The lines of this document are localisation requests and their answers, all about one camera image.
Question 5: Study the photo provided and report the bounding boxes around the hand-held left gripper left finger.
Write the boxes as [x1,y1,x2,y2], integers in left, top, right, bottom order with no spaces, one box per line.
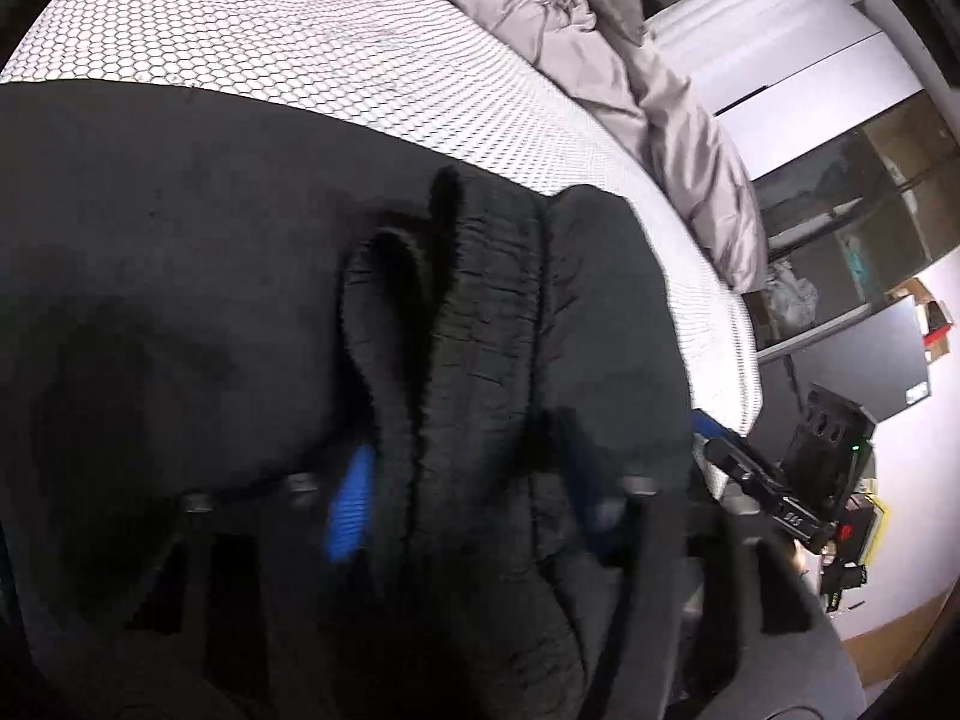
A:
[112,444,376,661]

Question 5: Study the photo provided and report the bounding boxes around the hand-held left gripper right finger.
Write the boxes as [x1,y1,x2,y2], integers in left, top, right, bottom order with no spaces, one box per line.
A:
[555,412,826,691]

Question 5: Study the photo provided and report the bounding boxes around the black pants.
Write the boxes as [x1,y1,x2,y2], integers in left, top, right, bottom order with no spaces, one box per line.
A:
[0,82,695,720]

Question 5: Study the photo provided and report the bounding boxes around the black yellow box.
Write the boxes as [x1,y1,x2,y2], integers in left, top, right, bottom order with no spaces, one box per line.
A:
[821,493,893,612]

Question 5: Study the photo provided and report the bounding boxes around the black flat panel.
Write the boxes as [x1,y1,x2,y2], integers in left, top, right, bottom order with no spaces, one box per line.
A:
[757,296,932,458]

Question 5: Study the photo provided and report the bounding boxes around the white plastic bag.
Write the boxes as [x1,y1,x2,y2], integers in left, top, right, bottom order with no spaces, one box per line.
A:
[769,262,820,331]

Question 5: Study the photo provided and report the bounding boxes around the glass door cabinet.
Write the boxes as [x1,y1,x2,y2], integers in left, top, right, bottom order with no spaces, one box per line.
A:
[750,90,960,353]

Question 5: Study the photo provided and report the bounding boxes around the grey duvet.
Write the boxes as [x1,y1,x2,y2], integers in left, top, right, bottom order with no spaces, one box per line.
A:
[150,0,767,293]

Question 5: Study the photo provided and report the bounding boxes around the bed with honeycomb sheet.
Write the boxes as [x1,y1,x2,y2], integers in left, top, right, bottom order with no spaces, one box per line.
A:
[0,0,762,436]

